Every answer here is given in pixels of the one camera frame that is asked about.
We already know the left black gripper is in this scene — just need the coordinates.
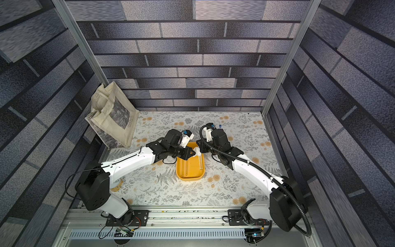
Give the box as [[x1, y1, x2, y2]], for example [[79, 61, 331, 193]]
[[169, 144, 199, 161]]

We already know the white wipe cloth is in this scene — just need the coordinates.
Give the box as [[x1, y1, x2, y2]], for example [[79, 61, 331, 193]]
[[193, 146, 201, 157]]

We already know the yellow plastic tray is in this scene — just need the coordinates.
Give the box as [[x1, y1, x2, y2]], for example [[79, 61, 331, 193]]
[[176, 142, 205, 181]]

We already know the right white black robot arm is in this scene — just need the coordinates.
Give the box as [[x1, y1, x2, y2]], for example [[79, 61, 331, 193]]
[[197, 139, 312, 237]]

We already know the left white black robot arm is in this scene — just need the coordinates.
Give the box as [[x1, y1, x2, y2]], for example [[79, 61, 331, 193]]
[[75, 141, 201, 219]]

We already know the beige canvas tote bag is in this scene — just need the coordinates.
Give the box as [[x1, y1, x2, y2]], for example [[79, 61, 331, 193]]
[[85, 81, 139, 149]]

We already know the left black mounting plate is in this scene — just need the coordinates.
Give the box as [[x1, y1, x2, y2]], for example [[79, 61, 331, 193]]
[[106, 210, 150, 227]]

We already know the black mounting plate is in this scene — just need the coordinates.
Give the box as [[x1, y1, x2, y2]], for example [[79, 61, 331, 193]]
[[227, 209, 270, 226], [106, 210, 150, 227]]

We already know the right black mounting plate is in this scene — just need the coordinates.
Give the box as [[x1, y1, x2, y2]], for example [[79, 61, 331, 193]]
[[227, 209, 270, 226]]

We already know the left green circuit board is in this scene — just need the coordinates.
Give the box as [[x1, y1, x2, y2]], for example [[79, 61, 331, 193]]
[[114, 227, 134, 238]]

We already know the green circuit board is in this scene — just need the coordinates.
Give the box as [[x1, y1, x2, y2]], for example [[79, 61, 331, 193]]
[[114, 227, 134, 238], [244, 228, 265, 244]]

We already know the right green circuit board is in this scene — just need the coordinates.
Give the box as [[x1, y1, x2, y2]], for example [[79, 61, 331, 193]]
[[244, 228, 265, 244]]

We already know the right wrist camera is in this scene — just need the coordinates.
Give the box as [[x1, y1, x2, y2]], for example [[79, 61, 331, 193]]
[[203, 123, 231, 152]]

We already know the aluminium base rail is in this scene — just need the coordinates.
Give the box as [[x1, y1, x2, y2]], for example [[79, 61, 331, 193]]
[[61, 206, 270, 230]]

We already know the white slotted cable duct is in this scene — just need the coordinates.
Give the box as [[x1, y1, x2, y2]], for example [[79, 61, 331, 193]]
[[69, 228, 246, 240]]

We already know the black corrugated cable conduit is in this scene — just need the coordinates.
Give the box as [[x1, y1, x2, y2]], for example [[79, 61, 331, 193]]
[[199, 124, 312, 238]]

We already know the left aluminium frame post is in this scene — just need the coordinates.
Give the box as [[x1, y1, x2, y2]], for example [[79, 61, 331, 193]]
[[52, 0, 109, 85]]

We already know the aluminium frame post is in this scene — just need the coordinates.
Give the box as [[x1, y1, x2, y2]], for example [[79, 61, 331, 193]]
[[261, 0, 321, 117], [52, 0, 109, 85]]

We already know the right aluminium frame post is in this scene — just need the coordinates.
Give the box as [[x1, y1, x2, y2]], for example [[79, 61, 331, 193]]
[[261, 0, 321, 117]]

